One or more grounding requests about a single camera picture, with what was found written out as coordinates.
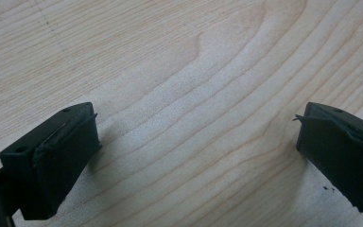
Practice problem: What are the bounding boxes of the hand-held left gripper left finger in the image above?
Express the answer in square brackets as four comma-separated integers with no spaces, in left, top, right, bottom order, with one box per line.
[0,101,103,221]

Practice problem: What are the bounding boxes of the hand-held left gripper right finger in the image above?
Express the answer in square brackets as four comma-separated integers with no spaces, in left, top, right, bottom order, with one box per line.
[292,101,363,221]

